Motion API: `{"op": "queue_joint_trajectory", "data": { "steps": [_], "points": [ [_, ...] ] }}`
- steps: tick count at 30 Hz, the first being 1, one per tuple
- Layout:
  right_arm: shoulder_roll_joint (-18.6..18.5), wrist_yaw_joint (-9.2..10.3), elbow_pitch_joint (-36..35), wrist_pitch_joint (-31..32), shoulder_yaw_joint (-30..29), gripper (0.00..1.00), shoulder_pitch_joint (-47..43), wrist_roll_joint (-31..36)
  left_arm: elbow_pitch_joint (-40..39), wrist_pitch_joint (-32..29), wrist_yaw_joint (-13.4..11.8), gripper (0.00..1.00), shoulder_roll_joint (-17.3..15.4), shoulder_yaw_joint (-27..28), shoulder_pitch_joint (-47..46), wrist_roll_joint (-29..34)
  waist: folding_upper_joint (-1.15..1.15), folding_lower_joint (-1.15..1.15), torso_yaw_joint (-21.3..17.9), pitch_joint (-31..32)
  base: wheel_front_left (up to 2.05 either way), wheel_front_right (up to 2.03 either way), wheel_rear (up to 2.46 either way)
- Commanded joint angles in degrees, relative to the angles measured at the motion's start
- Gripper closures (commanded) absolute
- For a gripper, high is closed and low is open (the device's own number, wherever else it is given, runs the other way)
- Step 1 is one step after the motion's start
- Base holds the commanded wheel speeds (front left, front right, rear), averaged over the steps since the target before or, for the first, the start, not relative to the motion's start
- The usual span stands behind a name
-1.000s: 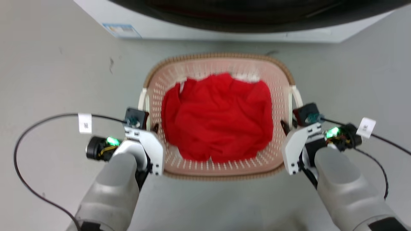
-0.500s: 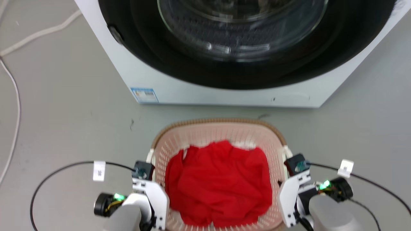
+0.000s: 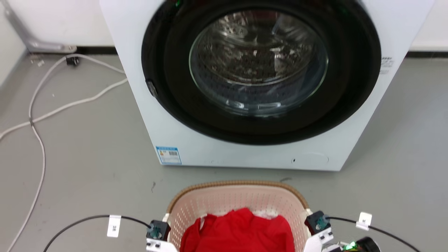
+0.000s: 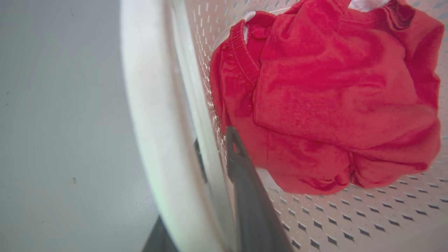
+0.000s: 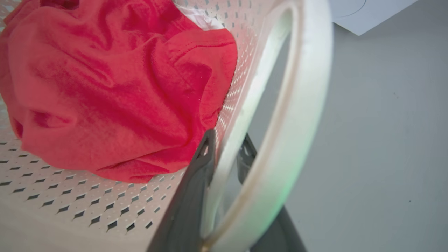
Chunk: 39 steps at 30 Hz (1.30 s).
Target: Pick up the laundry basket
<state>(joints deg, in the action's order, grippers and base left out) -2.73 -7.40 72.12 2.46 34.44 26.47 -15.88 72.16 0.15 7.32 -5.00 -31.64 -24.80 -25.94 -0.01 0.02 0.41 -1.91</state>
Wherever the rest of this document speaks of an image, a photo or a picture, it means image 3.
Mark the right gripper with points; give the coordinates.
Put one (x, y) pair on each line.
(317, 224)

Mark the white front-load washing machine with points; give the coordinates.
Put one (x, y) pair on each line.
(245, 154)

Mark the beige perforated laundry basket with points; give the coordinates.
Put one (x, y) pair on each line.
(224, 199)

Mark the grey warning text sticker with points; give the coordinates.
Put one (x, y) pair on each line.
(386, 64)

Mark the black baseboard strip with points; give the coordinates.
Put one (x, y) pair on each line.
(98, 50)

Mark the grey wall pipe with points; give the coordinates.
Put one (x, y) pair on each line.
(24, 33)

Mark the small white floor scrap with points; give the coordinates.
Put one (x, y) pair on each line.
(40, 63)

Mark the white garment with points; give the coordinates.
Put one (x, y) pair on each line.
(264, 214)

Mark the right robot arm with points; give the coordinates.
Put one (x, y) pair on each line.
(366, 245)

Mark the black round washer door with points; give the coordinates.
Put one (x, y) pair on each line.
(182, 105)

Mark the blue energy label sticker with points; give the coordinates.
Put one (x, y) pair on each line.
(168, 155)

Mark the red garment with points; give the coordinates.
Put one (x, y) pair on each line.
(241, 231)

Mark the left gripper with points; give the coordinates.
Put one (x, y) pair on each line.
(159, 232)

